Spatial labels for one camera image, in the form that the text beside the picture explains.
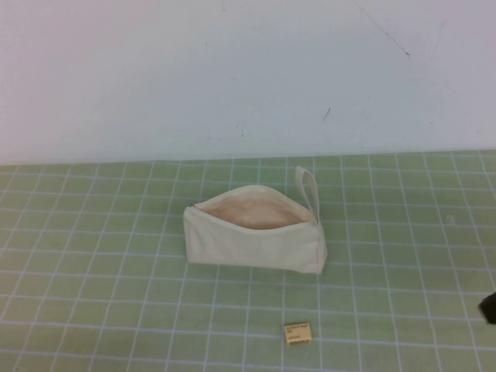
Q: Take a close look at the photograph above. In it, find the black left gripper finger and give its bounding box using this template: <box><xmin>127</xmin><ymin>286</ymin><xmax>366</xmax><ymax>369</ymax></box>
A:
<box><xmin>477</xmin><ymin>288</ymin><xmax>496</xmax><ymax>325</ymax></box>

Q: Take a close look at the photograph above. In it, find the beige printed eraser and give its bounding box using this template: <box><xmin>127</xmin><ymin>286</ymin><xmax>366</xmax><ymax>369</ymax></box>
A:
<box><xmin>284</xmin><ymin>322</ymin><xmax>313</xmax><ymax>347</ymax></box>

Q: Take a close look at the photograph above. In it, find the cream canvas pencil case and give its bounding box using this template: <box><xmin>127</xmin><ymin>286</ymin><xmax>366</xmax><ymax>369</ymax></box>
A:
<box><xmin>182</xmin><ymin>165</ymin><xmax>329</xmax><ymax>275</ymax></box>

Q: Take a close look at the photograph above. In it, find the green grid pattern mat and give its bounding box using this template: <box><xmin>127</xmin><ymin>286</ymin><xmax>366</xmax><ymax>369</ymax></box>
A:
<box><xmin>0</xmin><ymin>149</ymin><xmax>496</xmax><ymax>372</ymax></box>

